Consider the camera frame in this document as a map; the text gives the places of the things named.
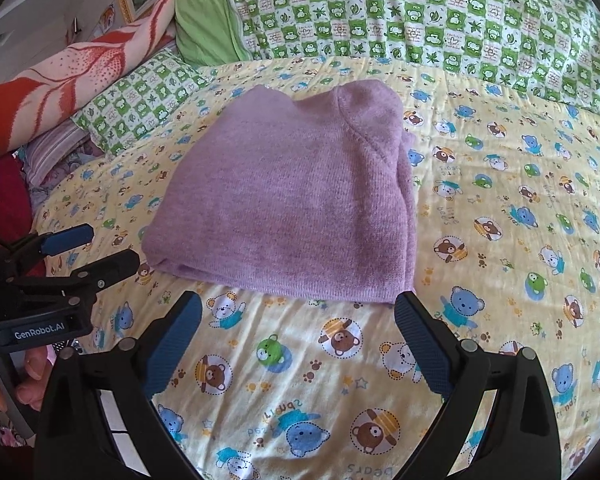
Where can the red cloth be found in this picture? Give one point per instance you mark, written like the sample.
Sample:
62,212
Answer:
10,195

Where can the red and pink floral pillow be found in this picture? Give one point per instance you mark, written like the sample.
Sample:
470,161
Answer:
80,65

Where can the white cabinet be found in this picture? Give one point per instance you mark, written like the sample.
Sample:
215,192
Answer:
40,5

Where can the green checkered pillow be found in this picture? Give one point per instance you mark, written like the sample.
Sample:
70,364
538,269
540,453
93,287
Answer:
140,100

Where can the purple knit sweater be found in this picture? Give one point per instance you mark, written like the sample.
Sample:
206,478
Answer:
290,200

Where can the green checkered quilt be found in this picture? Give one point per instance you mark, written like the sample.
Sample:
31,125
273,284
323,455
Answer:
430,10

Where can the pink floral clothing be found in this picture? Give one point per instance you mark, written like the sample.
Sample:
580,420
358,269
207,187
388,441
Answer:
2,432

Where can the person's left hand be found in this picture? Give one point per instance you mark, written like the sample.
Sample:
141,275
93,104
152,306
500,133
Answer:
32,380

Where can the yellow bear print bed sheet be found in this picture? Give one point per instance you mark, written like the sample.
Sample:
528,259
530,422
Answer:
505,210

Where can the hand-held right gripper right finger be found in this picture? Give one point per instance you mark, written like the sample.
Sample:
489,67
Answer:
425,345

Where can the purple striped pillow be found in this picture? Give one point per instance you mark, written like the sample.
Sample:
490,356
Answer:
55,152

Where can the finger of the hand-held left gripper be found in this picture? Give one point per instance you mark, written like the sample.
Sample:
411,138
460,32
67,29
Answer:
115,265
65,239

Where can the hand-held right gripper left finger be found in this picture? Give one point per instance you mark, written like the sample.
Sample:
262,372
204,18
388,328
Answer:
177,340

